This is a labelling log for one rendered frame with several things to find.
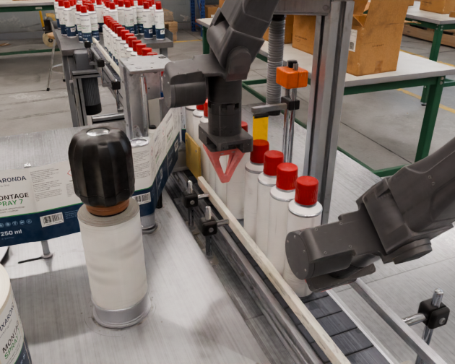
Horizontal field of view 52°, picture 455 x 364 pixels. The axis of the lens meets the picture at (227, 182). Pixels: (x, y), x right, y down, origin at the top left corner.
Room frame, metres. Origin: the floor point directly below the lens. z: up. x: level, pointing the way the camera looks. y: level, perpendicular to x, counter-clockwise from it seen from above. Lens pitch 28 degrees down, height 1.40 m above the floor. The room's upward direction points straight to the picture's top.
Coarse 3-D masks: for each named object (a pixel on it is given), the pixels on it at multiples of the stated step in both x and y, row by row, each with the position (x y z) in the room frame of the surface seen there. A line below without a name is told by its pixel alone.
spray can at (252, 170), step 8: (256, 144) 0.74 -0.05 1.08; (264, 144) 0.74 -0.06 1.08; (256, 152) 0.73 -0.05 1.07; (264, 152) 0.73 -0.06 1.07; (256, 160) 0.73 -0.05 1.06; (248, 168) 0.73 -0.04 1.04; (256, 168) 0.73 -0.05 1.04; (248, 176) 0.73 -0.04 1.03; (256, 176) 0.72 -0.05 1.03; (248, 184) 0.73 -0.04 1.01; (256, 184) 0.72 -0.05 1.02; (248, 192) 0.73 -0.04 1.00; (256, 192) 0.72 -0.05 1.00; (248, 200) 0.73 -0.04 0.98; (256, 200) 0.72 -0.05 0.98; (248, 208) 0.73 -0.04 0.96; (248, 216) 0.73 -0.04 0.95; (248, 224) 0.73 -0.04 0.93; (248, 232) 0.73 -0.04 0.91
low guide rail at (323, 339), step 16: (208, 192) 0.88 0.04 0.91; (224, 208) 0.81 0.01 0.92; (240, 240) 0.72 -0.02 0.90; (256, 256) 0.65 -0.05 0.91; (272, 272) 0.60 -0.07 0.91; (288, 288) 0.56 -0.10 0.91; (288, 304) 0.55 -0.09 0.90; (304, 320) 0.50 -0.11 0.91; (320, 336) 0.47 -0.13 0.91; (336, 352) 0.44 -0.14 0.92
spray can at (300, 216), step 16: (304, 176) 0.62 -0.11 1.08; (304, 192) 0.59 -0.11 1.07; (288, 208) 0.60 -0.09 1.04; (304, 208) 0.59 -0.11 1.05; (320, 208) 0.59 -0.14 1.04; (288, 224) 0.60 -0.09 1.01; (304, 224) 0.58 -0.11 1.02; (320, 224) 0.59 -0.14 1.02; (288, 272) 0.59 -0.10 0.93; (304, 288) 0.58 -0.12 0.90
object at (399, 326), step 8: (360, 280) 0.53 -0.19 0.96; (360, 288) 0.51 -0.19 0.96; (368, 288) 0.51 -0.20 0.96; (368, 296) 0.49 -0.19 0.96; (376, 296) 0.49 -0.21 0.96; (368, 304) 0.49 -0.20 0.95; (376, 304) 0.48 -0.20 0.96; (384, 304) 0.48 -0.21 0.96; (376, 312) 0.48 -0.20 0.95; (384, 312) 0.46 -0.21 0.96; (392, 312) 0.46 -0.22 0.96; (384, 320) 0.46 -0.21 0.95; (392, 320) 0.45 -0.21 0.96; (400, 320) 0.45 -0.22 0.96; (392, 328) 0.45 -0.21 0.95; (400, 328) 0.44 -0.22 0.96; (408, 328) 0.43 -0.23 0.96; (400, 336) 0.43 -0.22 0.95; (408, 336) 0.42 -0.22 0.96; (416, 336) 0.42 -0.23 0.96; (408, 344) 0.42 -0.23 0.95; (416, 344) 0.41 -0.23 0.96; (424, 344) 0.41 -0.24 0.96; (416, 352) 0.41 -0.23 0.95; (424, 352) 0.40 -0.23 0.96; (432, 352) 0.39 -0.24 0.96; (424, 360) 0.39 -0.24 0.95; (432, 360) 0.38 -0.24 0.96; (440, 360) 0.38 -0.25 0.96
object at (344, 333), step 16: (192, 176) 1.02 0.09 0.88; (240, 224) 0.80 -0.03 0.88; (272, 288) 0.61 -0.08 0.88; (304, 304) 0.57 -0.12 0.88; (320, 304) 0.57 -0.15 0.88; (336, 304) 0.57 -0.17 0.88; (320, 320) 0.53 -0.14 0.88; (336, 320) 0.53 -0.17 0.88; (304, 336) 0.50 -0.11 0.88; (336, 336) 0.50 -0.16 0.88; (352, 336) 0.50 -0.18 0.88; (320, 352) 0.47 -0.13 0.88; (352, 352) 0.47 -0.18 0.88; (368, 352) 0.47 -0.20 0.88
